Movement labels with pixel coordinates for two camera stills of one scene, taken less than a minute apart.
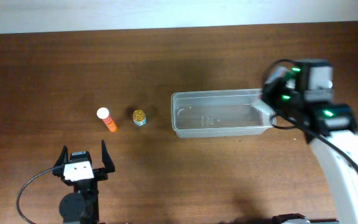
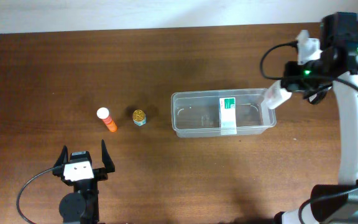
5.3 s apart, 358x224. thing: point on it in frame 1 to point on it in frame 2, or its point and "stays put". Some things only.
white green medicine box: [282, 71] to [227, 111]
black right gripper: [270, 94] to [293, 84]
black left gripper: [101, 174] stays put
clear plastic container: [220, 113] stays put
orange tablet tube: [103, 113] stays put
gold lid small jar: [139, 117] stays put
